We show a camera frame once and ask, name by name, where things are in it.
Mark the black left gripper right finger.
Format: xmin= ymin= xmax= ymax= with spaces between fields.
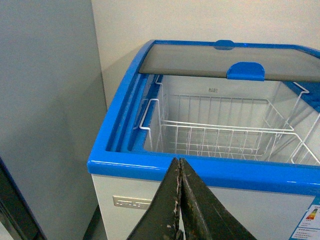
xmin=179 ymin=158 xmax=255 ymax=240

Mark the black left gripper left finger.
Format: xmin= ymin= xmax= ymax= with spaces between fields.
xmin=127 ymin=158 xmax=181 ymax=240

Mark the energy label sticker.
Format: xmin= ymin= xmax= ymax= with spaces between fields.
xmin=289 ymin=197 xmax=320 ymax=240

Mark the white blue chest freezer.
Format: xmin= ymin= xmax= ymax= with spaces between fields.
xmin=87 ymin=40 xmax=320 ymax=240

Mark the glass sliding freezer lid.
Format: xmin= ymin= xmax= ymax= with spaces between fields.
xmin=139 ymin=40 xmax=320 ymax=83

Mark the white wire freezer basket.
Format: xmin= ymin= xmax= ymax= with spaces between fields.
xmin=130 ymin=74 xmax=313 ymax=164

